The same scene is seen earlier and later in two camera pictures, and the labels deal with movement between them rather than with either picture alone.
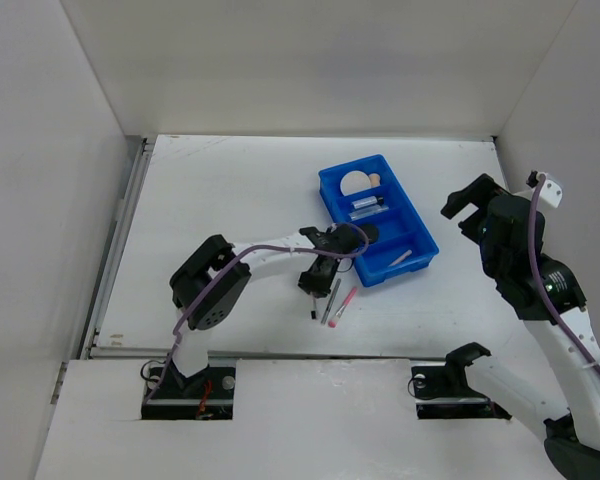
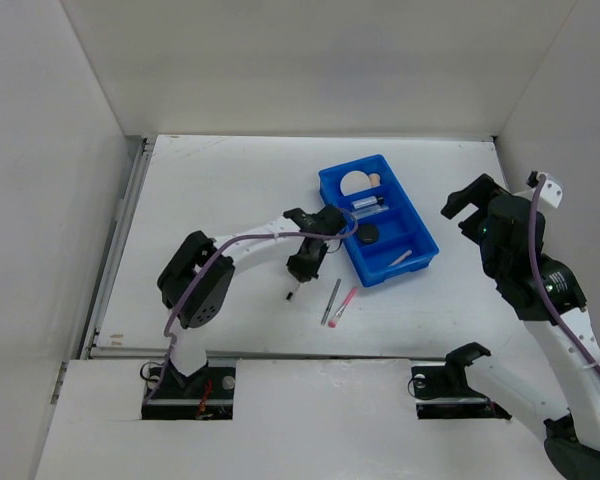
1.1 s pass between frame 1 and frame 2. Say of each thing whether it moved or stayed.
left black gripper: moved
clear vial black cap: stayed
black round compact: stayed
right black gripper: stayed
